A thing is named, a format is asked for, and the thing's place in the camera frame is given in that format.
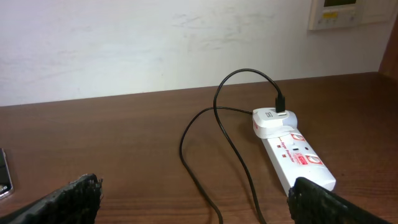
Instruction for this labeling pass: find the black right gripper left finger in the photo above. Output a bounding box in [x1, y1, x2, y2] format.
[1, 174, 103, 224]

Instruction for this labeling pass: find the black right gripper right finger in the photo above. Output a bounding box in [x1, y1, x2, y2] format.
[287, 177, 389, 224]

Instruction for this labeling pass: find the black smartphone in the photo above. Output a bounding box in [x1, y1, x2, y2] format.
[0, 148, 14, 199]

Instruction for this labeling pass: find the white USB charger adapter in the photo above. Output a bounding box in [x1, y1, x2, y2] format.
[252, 108, 298, 139]

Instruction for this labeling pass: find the white power strip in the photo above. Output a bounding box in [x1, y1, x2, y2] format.
[262, 129, 336, 194]

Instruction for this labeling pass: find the white wall control panel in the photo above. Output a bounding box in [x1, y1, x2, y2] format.
[308, 0, 397, 30]

